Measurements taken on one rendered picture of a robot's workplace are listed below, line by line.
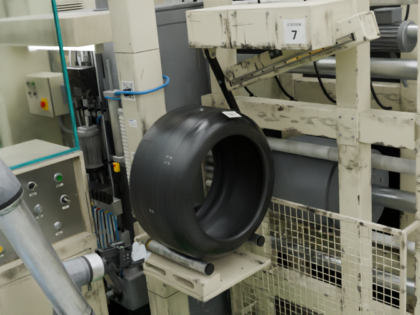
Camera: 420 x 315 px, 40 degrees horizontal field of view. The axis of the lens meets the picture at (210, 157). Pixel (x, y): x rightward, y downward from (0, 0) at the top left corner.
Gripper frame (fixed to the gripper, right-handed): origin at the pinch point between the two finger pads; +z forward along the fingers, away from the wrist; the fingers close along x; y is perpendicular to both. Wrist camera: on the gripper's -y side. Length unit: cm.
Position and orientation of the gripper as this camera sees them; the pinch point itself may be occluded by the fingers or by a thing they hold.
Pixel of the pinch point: (147, 255)
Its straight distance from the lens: 203.7
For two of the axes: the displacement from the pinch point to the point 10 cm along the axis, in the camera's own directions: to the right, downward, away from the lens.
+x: -6.9, -1.5, 7.1
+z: 7.2, -1.5, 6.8
